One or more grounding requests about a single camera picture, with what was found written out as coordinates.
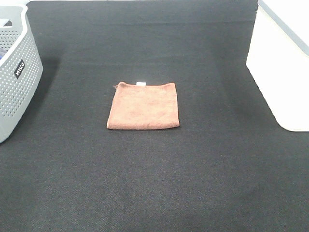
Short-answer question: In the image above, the white plastic bin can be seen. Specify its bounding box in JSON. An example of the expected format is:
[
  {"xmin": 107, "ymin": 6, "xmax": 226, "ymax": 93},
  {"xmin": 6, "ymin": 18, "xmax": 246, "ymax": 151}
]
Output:
[{"xmin": 246, "ymin": 0, "xmax": 309, "ymax": 132}]

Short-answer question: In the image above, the brown towel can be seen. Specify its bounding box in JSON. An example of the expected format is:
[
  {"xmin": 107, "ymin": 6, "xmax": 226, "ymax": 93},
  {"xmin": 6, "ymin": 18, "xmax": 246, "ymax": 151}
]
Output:
[{"xmin": 107, "ymin": 82, "xmax": 180, "ymax": 130}]

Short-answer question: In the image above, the grey perforated laundry basket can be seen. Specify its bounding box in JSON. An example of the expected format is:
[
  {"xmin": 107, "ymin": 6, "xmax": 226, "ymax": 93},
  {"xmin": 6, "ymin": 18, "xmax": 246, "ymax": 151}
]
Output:
[{"xmin": 0, "ymin": 4, "xmax": 43, "ymax": 142}]

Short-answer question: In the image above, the black fabric table mat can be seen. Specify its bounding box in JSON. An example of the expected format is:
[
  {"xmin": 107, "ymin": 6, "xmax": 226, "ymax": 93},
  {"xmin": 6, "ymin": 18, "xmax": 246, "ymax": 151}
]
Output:
[{"xmin": 0, "ymin": 0, "xmax": 309, "ymax": 232}]

